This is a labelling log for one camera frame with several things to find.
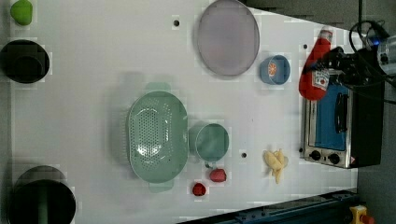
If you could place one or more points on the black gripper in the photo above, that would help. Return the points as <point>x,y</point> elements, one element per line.
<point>358,69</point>

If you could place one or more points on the red plush ketchup bottle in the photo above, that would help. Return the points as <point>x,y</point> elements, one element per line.
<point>313,82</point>

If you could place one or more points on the mint green oval strainer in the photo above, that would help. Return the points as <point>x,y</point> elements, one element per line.
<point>158,145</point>

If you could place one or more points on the silver toaster oven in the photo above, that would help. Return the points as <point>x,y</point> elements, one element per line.
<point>344,129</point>

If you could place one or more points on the blue bowl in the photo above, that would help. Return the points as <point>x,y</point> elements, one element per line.
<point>282,73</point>

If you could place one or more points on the orange fruit slice toy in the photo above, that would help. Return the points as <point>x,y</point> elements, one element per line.
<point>272,69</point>

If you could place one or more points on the peeled plush banana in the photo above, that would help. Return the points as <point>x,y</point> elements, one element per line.
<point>277,161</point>

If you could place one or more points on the grey round tray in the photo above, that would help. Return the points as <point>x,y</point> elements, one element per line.
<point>228,38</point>

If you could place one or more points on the yellow and red clamp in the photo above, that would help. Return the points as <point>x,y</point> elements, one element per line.
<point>360,216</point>

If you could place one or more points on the mint green metal cup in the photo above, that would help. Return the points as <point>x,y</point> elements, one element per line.
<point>208,142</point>

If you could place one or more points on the plush strawberry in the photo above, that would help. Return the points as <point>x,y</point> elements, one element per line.
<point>218,175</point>

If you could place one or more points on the small red tomato toy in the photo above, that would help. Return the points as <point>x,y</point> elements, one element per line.
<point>198,190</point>

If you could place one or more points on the black cylindrical cup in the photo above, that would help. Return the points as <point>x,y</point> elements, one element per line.
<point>24,61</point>

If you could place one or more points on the green plush pear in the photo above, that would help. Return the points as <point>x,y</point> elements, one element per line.
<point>22,12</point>

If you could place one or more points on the large black cylindrical container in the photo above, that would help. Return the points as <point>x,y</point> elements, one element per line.
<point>42,196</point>

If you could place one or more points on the blue metal frame rail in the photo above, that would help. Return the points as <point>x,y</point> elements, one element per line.
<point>329,208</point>

